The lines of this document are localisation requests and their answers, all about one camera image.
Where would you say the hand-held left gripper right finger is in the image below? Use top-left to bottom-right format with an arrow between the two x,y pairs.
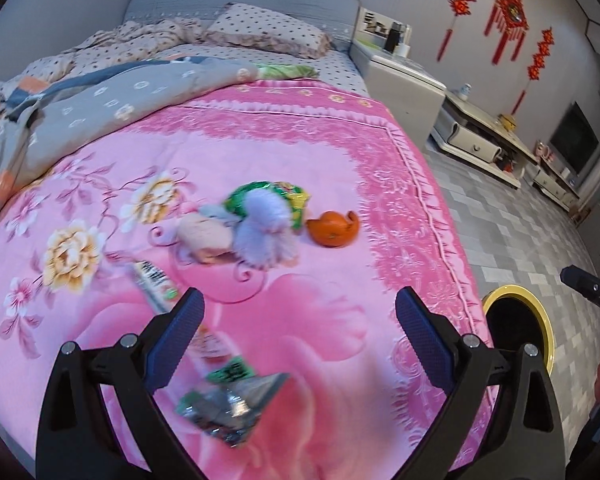
395,286 -> 567,480

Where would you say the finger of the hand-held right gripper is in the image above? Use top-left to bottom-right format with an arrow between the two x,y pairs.
560,265 -> 600,317

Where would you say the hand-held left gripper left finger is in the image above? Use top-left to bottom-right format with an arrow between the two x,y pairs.
36,287 -> 206,480

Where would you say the white snack packet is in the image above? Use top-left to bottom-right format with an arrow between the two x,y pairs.
130,259 -> 241,368

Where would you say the silver foil packet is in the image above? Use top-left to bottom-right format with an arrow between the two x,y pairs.
175,355 -> 293,450

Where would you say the yellow trash bin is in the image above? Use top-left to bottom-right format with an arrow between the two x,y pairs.
481,284 -> 556,376

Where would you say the pale pink tissue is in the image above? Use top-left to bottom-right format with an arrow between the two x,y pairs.
175,212 -> 236,264

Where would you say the orange peel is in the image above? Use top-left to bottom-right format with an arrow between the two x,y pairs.
306,210 -> 360,250

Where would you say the green snack packet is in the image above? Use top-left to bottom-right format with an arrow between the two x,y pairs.
224,180 -> 312,233

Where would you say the white television stand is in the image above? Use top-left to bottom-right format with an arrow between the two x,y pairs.
532,160 -> 588,211

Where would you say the black television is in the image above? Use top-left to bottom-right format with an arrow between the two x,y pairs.
549,101 -> 600,176

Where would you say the low white TV stand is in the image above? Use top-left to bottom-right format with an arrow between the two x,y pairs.
430,92 -> 541,190

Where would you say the long red knot ornament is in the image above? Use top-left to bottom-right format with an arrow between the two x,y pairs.
510,27 -> 556,116
436,0 -> 485,63

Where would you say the pink floral blanket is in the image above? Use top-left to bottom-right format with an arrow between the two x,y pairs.
0,82 -> 496,480

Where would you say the white bedside cabinet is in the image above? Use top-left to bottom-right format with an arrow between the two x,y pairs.
349,6 -> 448,146

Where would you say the grey floral quilt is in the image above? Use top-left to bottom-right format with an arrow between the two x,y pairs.
0,55 -> 276,201

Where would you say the green floral cloth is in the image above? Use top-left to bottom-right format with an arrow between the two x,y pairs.
255,62 -> 321,81

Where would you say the beige polka dot quilt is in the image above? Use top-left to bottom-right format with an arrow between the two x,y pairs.
0,16 -> 216,93

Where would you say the polka dot pillow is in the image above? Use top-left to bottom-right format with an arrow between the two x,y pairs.
202,2 -> 333,60

